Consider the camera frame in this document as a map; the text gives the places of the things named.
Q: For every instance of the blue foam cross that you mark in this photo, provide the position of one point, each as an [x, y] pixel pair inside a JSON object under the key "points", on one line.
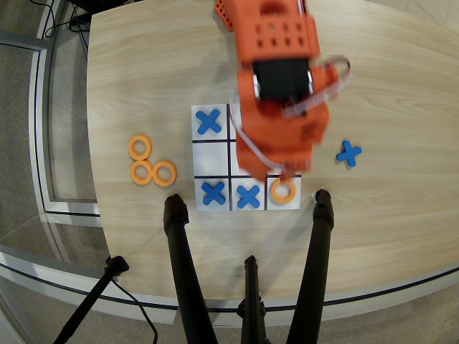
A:
{"points": [[214, 193], [208, 122], [349, 153], [248, 196]]}

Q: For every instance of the thick black tripod leg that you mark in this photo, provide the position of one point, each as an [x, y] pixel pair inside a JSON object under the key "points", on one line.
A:
{"points": [[183, 258], [315, 258]]}

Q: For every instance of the small white tape piece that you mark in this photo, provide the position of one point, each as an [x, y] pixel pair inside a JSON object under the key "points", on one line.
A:
{"points": [[313, 195]]}

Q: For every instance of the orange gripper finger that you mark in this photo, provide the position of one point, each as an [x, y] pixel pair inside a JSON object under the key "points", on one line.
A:
{"points": [[254, 171], [294, 166]]}

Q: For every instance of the black stand leg with clamp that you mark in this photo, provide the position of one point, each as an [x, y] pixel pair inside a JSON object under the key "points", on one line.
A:
{"points": [[89, 301]]}

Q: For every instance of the grey metal floor frame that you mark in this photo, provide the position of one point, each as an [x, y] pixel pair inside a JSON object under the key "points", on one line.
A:
{"points": [[37, 125]]}

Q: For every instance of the white tic-tac-toe grid sheet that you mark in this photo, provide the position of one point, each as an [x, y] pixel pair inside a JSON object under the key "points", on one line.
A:
{"points": [[209, 159]]}

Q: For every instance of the thin black tripod leg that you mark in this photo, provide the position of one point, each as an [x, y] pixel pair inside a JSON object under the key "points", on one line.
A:
{"points": [[252, 294]]}

